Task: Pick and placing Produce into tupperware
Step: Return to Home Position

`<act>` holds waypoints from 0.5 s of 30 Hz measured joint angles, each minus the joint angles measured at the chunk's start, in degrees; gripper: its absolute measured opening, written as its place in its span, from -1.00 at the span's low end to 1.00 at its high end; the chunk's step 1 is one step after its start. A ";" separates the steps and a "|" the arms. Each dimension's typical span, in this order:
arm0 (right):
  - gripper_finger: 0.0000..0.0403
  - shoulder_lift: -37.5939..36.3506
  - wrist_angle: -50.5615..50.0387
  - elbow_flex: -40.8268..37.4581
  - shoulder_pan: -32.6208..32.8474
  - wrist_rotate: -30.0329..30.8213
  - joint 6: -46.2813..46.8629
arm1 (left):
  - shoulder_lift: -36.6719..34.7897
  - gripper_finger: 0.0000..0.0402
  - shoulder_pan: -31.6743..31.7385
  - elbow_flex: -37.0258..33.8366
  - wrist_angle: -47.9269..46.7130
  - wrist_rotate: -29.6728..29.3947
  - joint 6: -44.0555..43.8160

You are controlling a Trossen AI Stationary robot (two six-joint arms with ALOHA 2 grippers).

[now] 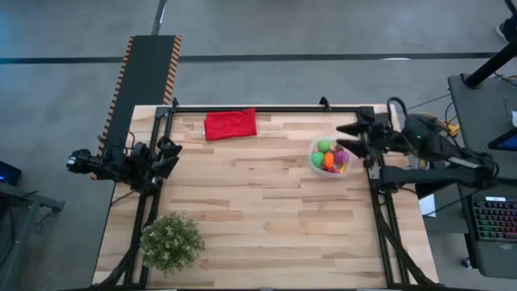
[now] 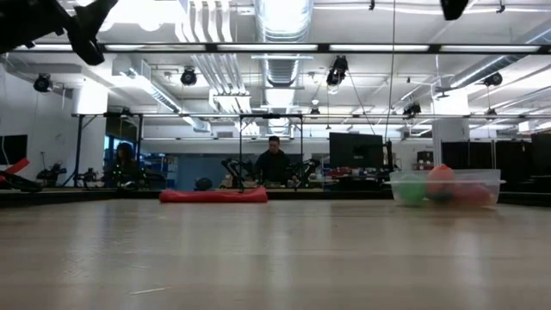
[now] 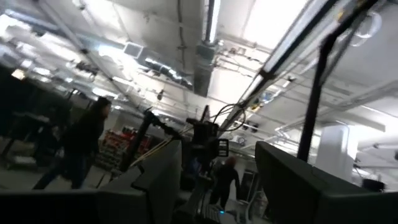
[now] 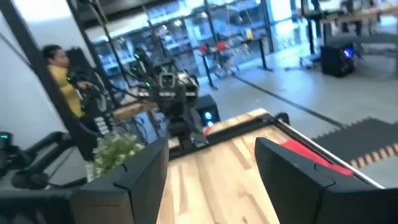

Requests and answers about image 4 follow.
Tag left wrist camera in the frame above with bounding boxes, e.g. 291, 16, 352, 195
158, 72, 177, 90

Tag black floor mat striped edges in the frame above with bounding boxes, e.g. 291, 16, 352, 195
312, 117, 398, 171

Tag dark metal stand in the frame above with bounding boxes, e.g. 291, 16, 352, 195
0, 130, 103, 190

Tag wooden side desk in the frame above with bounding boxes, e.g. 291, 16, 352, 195
113, 101, 158, 121

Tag red cloth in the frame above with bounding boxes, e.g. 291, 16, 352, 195
279, 138, 354, 177

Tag wooden background workbench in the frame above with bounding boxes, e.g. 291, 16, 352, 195
300, 0, 398, 43

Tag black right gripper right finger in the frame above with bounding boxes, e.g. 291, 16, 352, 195
254, 136, 398, 224

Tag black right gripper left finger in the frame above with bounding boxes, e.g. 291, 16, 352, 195
72, 138, 170, 224

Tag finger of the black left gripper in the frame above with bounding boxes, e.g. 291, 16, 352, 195
170, 122, 194, 151
185, 106, 210, 147

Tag black computer tower blue light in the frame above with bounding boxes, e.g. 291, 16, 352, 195
320, 42, 356, 78

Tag person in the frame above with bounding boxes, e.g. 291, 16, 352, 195
42, 44, 91, 119

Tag potted artificial green plant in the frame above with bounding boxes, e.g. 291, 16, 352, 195
86, 132, 146, 183

